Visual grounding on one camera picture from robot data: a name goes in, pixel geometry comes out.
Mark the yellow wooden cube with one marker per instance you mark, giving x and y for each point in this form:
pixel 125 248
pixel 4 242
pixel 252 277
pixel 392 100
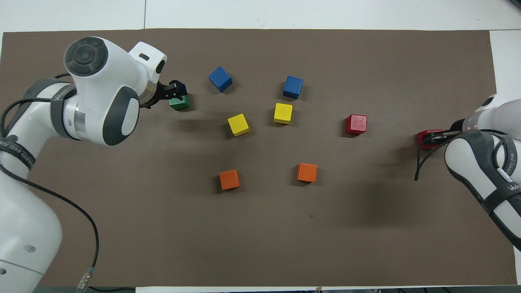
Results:
pixel 283 113
pixel 238 124

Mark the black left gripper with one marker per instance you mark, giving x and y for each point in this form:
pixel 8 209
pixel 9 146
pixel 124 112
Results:
pixel 158 94

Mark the orange wooden cube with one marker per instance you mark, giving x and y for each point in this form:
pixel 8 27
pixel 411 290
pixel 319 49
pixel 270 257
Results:
pixel 229 179
pixel 307 172

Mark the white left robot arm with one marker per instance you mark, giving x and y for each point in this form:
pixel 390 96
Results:
pixel 101 81

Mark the blue wooden cube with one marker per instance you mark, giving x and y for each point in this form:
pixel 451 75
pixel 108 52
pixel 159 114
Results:
pixel 293 87
pixel 220 79

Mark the red wooden cube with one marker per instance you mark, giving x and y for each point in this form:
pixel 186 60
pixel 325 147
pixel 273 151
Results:
pixel 425 133
pixel 356 124

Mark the green wooden cube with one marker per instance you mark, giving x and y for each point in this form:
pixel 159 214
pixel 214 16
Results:
pixel 181 105

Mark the brown table mat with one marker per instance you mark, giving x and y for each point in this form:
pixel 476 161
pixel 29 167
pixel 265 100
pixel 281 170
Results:
pixel 260 244

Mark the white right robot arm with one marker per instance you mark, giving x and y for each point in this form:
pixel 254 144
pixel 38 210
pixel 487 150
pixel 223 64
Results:
pixel 488 171

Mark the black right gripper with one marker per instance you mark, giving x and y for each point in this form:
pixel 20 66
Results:
pixel 458 128

